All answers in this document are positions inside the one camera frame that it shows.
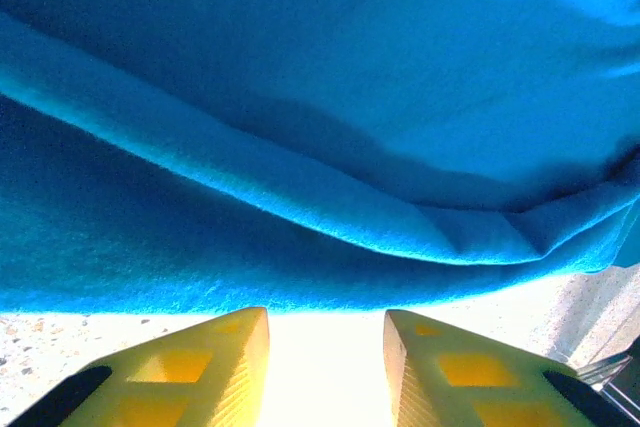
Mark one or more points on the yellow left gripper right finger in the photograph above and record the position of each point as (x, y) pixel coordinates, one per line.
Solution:
(465, 377)

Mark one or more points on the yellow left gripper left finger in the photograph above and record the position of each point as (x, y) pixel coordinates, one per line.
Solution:
(190, 377)

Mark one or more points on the blue t-shirt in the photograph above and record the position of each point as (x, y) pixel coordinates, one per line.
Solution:
(300, 97)

